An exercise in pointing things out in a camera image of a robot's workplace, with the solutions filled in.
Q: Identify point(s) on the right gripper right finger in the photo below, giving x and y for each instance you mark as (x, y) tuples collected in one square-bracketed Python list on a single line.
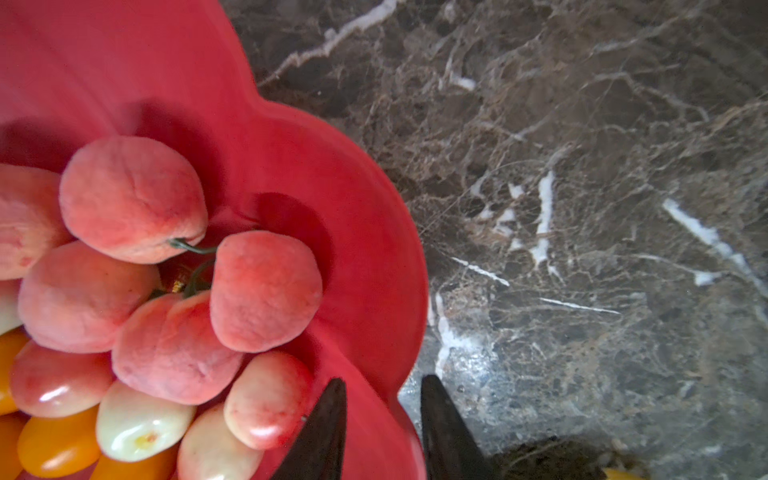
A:
[(450, 450)]

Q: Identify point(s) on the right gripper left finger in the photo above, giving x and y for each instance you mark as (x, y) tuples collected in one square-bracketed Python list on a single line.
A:
[(318, 451)]

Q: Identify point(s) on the orange tangerine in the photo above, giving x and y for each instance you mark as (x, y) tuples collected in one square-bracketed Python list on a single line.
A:
[(11, 344), (158, 467), (10, 430), (57, 447)]

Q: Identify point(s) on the pink peach small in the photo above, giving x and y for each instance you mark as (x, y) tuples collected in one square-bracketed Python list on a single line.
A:
[(132, 426)]

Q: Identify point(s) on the orange tangerine bottom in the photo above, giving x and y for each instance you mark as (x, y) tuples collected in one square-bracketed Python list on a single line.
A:
[(11, 344)]

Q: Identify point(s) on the pink peach top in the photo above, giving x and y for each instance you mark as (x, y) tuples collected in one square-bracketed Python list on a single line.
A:
[(31, 220)]

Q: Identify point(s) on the red flower-shaped fruit bowl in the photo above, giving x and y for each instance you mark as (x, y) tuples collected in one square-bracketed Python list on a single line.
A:
[(175, 71)]

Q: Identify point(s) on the pink peach bottom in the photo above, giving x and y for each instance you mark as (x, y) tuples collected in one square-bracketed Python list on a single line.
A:
[(9, 318)]

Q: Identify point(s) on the yellow snack bag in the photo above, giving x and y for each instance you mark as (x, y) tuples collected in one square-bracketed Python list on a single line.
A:
[(616, 474)]

